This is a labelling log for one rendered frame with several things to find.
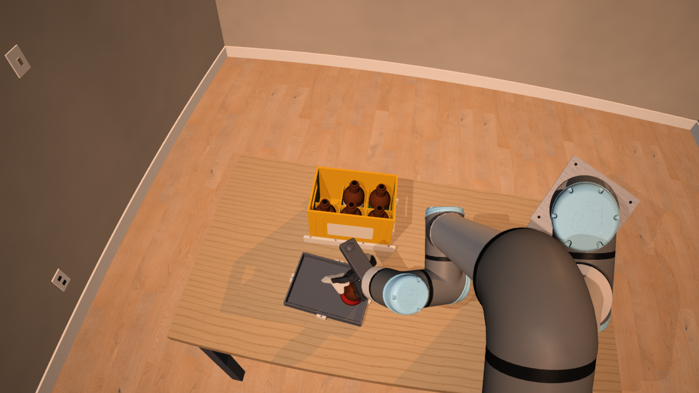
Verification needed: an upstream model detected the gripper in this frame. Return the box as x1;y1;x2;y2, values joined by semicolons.
322;253;377;302

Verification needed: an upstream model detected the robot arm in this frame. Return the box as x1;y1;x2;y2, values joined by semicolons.
339;175;620;393

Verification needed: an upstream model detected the yellow bottle crate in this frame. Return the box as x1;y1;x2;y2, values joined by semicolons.
307;166;396;245

